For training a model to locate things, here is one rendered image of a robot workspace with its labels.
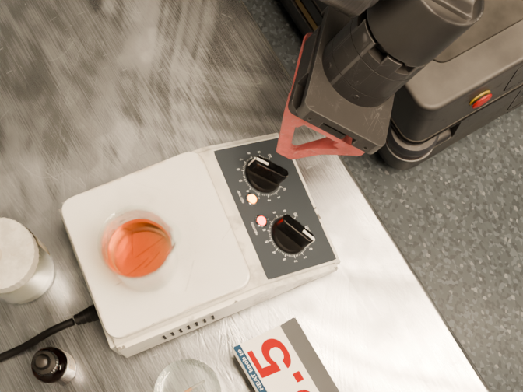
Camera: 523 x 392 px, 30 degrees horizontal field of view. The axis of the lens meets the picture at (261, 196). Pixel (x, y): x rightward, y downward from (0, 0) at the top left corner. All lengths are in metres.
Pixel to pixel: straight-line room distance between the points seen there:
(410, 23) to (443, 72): 0.73
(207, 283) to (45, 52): 0.29
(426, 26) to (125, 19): 0.39
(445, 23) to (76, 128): 0.40
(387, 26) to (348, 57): 0.04
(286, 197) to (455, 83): 0.56
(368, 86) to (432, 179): 1.02
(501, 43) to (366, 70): 0.74
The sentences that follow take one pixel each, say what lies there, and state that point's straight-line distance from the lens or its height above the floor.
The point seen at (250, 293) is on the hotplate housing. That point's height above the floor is 0.82.
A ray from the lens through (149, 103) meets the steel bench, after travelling 0.89.
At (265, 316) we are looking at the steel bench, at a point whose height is 0.75.
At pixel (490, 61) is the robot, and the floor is 0.36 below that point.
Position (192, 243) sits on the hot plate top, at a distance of 0.76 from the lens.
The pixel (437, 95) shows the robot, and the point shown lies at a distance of 1.33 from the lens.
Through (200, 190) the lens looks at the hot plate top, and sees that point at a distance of 0.77.
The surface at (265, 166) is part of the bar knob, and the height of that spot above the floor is 0.82.
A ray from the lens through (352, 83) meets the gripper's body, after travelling 0.66.
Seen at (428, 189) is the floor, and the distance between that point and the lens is 1.66.
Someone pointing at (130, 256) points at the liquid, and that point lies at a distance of 0.72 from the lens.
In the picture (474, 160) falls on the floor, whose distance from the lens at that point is 1.69.
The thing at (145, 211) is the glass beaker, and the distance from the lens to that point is 0.71.
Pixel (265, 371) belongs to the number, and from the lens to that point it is 0.80.
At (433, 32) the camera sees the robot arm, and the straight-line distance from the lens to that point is 0.62.
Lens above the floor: 1.58
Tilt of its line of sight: 75 degrees down
